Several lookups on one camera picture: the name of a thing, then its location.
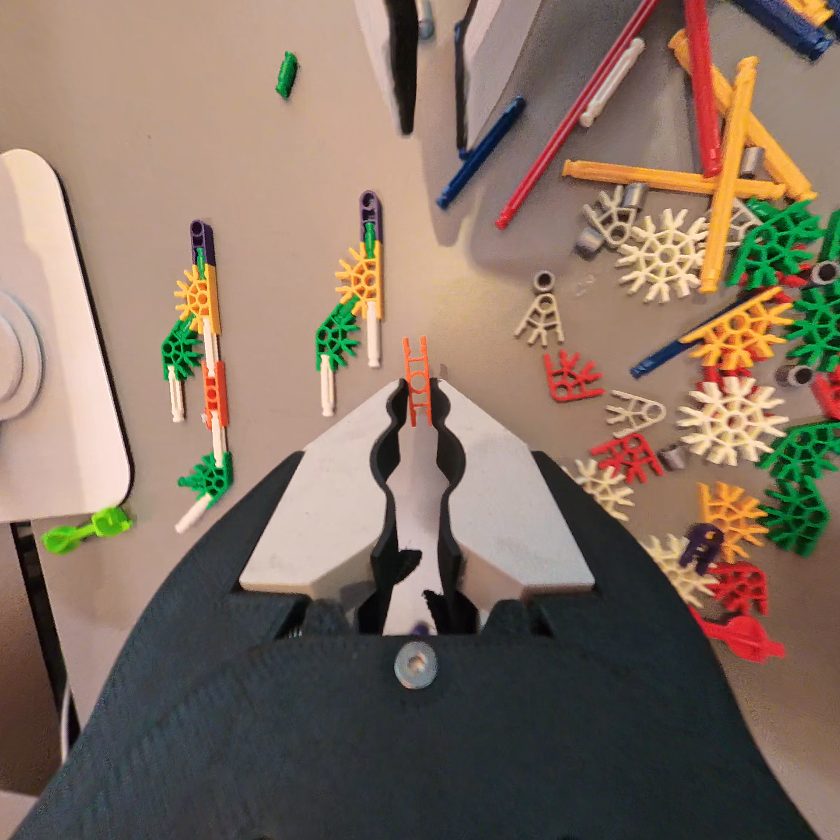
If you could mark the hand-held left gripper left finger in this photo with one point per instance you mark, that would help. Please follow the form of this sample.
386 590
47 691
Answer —
308 525

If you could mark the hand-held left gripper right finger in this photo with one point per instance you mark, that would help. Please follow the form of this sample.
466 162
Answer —
518 525

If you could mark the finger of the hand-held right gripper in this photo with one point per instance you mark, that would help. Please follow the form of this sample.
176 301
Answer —
499 39
380 46

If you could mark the short white rod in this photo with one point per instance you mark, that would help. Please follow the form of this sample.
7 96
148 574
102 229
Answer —
327 387
374 334

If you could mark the purple clip connector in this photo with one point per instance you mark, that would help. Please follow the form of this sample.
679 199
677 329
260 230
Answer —
371 207

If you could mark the orange slotted connector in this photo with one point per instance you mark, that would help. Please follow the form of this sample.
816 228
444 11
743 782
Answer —
418 387

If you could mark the short green rod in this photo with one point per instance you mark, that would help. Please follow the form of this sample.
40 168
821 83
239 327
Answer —
346 312
287 74
371 236

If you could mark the green fan connector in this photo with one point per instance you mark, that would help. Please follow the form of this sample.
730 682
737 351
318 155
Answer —
338 331

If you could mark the yellow half-circle connector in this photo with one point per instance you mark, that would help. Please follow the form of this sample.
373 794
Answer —
379 275

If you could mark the pile of colourful toy pieces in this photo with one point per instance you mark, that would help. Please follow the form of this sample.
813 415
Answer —
666 256

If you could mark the dark blue rod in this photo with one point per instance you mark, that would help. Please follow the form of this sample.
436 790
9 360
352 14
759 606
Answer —
482 152

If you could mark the assembled multicolour toy model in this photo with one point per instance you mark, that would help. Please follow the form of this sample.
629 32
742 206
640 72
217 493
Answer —
213 394

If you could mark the bright green plastic piece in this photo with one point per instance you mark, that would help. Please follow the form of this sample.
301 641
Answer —
85 531

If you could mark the red double-ended connector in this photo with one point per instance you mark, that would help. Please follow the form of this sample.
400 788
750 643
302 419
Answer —
741 636

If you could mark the small clear plastic bit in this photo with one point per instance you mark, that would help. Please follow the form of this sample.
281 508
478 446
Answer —
584 283

